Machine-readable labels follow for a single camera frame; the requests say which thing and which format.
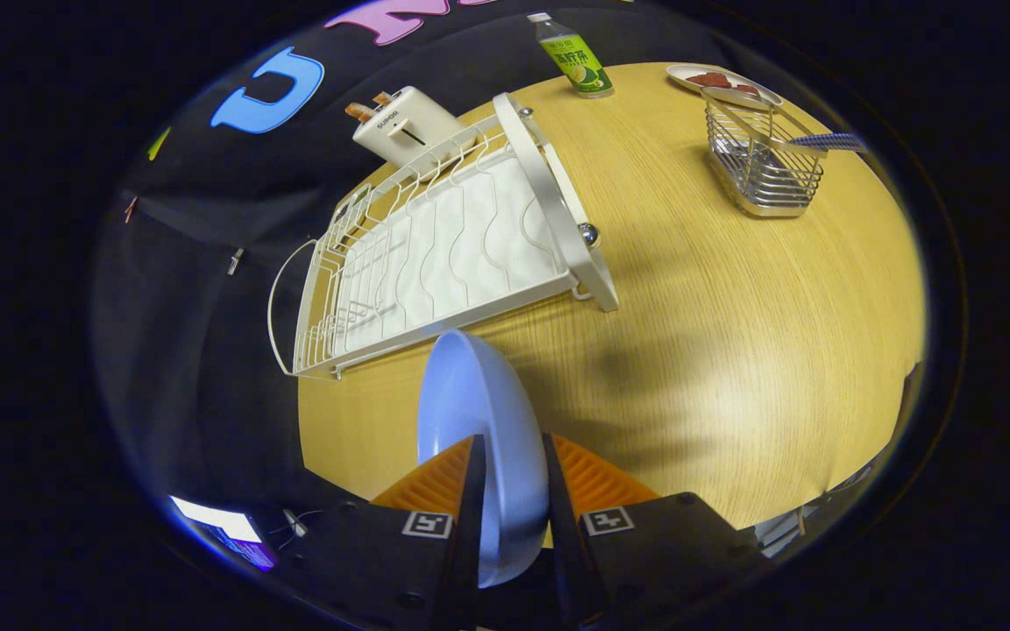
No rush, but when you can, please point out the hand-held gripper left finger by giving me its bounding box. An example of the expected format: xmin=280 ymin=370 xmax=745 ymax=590
xmin=273 ymin=433 xmax=488 ymax=631

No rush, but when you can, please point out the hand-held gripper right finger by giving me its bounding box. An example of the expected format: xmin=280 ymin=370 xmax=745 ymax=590
xmin=543 ymin=432 xmax=769 ymax=631

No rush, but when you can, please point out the blue plate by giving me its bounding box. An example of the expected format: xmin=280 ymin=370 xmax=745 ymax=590
xmin=417 ymin=330 xmax=551 ymax=588

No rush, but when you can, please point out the white wire dish rack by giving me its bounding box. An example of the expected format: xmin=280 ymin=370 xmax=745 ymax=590
xmin=267 ymin=92 xmax=620 ymax=382

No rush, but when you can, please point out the silver wire basket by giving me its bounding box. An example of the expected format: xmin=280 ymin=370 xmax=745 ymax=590
xmin=702 ymin=85 xmax=829 ymax=218

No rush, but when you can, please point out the spoon with blue checked handle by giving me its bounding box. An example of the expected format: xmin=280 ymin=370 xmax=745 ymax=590
xmin=715 ymin=101 xmax=868 ymax=159

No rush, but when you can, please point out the small white plate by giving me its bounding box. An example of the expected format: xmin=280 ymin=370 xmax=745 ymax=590
xmin=666 ymin=63 xmax=785 ymax=108

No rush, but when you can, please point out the computer monitor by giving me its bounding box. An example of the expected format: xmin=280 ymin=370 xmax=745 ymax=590
xmin=167 ymin=495 xmax=278 ymax=572

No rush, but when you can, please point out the cream toaster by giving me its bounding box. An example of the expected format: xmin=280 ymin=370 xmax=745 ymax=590
xmin=352 ymin=86 xmax=475 ymax=167

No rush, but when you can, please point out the green label drink bottle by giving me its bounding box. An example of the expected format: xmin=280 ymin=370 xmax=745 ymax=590
xmin=528 ymin=12 xmax=615 ymax=99

